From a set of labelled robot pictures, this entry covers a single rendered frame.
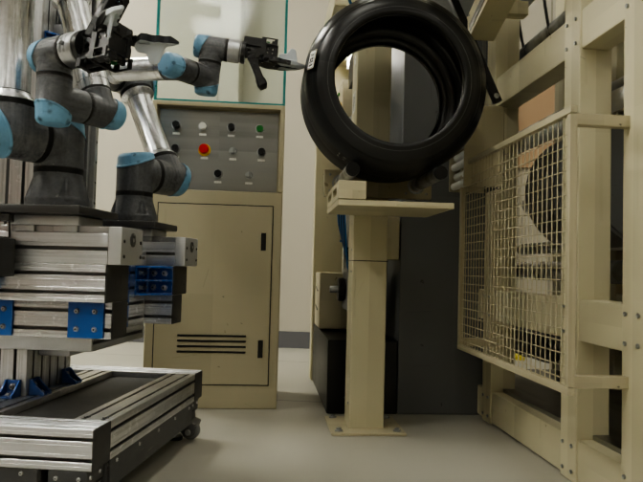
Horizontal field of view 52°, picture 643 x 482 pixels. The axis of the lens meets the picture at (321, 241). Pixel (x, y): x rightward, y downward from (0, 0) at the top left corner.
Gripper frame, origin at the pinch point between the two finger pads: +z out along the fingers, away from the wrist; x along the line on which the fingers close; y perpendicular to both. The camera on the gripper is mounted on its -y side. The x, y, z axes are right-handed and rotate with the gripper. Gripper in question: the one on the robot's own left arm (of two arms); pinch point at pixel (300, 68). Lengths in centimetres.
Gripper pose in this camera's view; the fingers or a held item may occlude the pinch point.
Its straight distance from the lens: 223.0
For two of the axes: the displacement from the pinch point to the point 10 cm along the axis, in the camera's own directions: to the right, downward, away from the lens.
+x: -0.8, 0.5, 10.0
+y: 1.3, -9.9, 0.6
